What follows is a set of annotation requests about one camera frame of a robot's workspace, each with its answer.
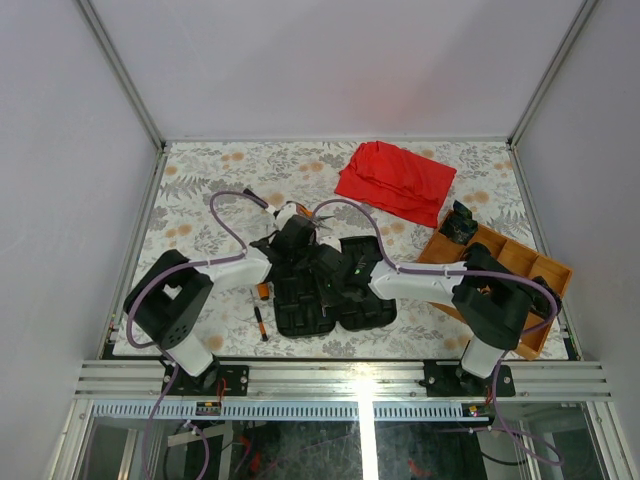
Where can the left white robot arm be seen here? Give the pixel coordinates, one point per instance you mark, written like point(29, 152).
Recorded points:
point(168, 300)

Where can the wooden compartment tray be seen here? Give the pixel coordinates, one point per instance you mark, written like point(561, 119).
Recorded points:
point(517, 259)

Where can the orange black pliers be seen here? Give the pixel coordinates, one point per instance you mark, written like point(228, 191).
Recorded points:
point(319, 222)

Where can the aluminium front rail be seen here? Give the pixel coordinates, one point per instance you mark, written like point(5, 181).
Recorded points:
point(314, 390)

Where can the black handled hammer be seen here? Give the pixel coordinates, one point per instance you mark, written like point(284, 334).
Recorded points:
point(256, 199)

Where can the small orange black screwdriver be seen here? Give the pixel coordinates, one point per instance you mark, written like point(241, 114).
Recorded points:
point(259, 319)

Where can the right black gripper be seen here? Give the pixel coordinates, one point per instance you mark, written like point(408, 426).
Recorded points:
point(327, 295)

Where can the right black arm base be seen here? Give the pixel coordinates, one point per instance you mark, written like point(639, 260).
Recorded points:
point(447, 379)

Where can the black plastic tool case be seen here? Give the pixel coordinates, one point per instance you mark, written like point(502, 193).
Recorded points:
point(315, 294)

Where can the red folded cloth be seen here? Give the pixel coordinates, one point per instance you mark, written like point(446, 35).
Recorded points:
point(397, 181)

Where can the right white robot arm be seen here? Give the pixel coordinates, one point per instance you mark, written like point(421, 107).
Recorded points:
point(493, 302)

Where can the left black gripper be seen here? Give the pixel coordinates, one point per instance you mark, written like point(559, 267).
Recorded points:
point(311, 242)

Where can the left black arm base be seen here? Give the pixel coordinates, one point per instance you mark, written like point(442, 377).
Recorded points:
point(220, 381)

